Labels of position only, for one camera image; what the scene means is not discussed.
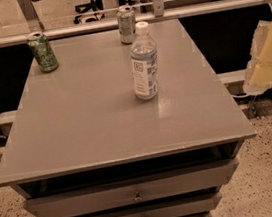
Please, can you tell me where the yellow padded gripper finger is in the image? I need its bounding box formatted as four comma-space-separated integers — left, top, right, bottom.
243, 20, 272, 95

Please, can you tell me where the blue plastic water bottle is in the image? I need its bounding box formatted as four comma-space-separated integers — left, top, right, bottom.
130, 21, 158, 100

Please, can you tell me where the grey-green soda can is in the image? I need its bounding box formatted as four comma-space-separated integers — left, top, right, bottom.
117, 5, 136, 44

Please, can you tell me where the black office chair base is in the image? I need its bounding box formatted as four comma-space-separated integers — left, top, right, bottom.
73, 0, 104, 24

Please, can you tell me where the grey drawer cabinet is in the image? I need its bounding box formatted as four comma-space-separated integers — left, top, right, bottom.
0, 20, 255, 217

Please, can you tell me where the green soda can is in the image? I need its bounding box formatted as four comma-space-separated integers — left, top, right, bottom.
27, 31, 58, 73

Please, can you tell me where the top grey drawer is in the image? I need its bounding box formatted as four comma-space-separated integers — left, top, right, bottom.
23, 158, 239, 217

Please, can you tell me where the middle grey drawer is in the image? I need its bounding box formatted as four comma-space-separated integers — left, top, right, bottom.
55, 191, 226, 217

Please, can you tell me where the left grey metal post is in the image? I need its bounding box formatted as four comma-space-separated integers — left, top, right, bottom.
17, 0, 44, 32

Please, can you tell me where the upper grey metal rail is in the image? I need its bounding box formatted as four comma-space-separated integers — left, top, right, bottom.
0, 0, 267, 48

